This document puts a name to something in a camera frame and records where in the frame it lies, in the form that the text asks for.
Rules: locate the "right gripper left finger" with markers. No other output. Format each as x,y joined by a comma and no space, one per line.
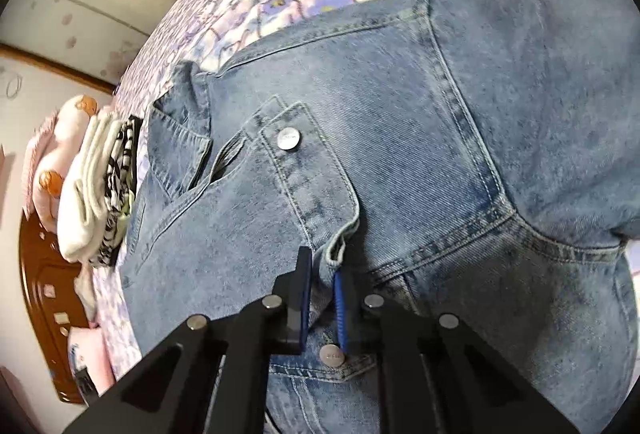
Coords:
210,376

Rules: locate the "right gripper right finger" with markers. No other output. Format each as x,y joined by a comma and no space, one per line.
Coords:
435,373

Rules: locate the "blue denim jacket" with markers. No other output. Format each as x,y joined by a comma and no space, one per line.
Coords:
472,157

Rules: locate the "white pillow with blue print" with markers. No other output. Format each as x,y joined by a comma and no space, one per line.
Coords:
89,363

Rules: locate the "wooden headboard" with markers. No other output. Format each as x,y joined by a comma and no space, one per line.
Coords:
51,302

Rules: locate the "folded white garment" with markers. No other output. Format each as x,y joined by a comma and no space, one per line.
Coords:
82,210

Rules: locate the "black white patterned garment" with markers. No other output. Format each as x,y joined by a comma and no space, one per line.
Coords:
120,192

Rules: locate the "pink bear print quilt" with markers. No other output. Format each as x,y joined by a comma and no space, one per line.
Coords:
49,154

